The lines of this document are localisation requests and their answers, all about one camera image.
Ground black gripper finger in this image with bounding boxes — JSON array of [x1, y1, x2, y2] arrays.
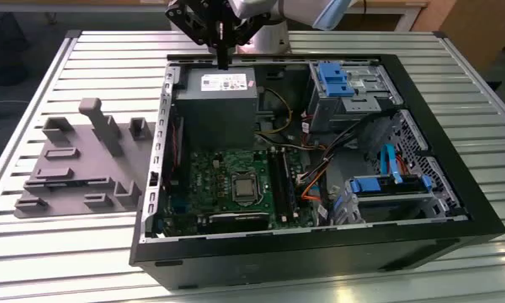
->
[[164, 0, 225, 70], [223, 16, 263, 70]]

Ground blue drive bay latch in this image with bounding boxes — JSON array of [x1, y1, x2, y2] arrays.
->
[[317, 62, 357, 97]]

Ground grey power supply unit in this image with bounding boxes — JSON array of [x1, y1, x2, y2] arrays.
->
[[171, 64, 260, 152]]

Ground metal drive cage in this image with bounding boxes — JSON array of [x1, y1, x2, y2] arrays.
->
[[307, 61, 405, 133]]

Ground green motherboard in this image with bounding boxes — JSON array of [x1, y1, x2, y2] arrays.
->
[[164, 148, 321, 237]]

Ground black office chair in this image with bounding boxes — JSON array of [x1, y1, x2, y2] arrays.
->
[[0, 12, 31, 86]]

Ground grey parts rack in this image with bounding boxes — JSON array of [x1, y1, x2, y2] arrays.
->
[[15, 97, 156, 220]]

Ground silver CPU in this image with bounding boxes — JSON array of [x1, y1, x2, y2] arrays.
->
[[235, 181, 256, 196]]

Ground metal CPU socket cover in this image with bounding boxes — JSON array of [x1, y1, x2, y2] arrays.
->
[[229, 172, 261, 205]]

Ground wooden cabinet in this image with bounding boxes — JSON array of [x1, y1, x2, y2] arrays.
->
[[412, 0, 505, 74]]

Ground hard disk in blue carrier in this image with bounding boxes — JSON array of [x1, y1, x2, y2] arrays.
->
[[348, 175, 433, 198]]

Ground black graphics card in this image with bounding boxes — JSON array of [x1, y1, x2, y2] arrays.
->
[[197, 211, 271, 234]]

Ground metal disk bay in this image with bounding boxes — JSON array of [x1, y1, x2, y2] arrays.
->
[[344, 176, 468, 225]]

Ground black open PC case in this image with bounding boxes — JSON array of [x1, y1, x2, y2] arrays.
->
[[128, 53, 505, 290]]

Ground yellow wires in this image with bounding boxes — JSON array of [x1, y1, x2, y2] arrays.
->
[[255, 88, 293, 136]]

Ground red black fan wire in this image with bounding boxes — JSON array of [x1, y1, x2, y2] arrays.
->
[[171, 116, 184, 171]]

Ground black cable bundle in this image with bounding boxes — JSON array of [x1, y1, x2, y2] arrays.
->
[[296, 109, 399, 187]]

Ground orange wires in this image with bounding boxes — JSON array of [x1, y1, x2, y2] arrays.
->
[[301, 159, 333, 202]]

